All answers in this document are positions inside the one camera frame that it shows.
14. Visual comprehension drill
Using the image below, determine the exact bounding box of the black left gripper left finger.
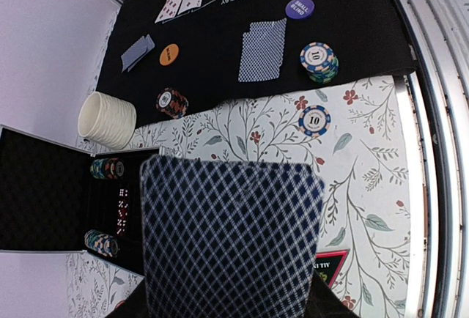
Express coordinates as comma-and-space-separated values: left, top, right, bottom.
106, 280, 149, 318

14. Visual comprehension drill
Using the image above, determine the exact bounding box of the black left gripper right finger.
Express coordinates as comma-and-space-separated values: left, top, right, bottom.
306, 272, 358, 318

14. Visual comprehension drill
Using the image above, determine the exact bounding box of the red triangular all-in marker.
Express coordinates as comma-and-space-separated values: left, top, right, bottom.
314, 250, 349, 288

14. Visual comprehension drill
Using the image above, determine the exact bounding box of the blue playing card deck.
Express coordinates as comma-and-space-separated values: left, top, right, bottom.
140, 155, 325, 317

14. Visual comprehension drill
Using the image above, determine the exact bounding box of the single blue ten chip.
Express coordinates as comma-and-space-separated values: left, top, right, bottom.
298, 105, 331, 137

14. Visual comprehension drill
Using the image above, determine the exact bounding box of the red black moved chip stack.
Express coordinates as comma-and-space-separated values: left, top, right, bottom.
155, 87, 189, 119

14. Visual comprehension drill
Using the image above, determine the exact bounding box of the blue green moved chip stack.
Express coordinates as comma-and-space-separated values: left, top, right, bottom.
300, 42, 339, 84

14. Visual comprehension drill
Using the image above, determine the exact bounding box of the orange big blind button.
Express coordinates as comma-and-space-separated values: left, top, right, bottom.
159, 43, 180, 66

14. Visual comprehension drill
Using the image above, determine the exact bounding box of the purple small blind button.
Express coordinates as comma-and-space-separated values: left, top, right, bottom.
285, 0, 315, 20

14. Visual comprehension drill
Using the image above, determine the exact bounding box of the row of red dice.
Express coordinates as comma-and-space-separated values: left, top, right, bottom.
116, 188, 129, 237

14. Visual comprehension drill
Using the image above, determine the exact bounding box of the aluminium poker chip case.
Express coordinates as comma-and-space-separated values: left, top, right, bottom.
1, 127, 158, 274

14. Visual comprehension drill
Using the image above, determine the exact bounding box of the floral table cloth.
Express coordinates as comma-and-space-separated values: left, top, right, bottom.
65, 10, 411, 318

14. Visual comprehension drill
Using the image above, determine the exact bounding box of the white ceramic cup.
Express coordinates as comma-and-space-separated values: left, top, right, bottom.
78, 92, 137, 150

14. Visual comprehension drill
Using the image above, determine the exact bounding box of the black poker mat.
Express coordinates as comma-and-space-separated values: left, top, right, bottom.
97, 0, 416, 127

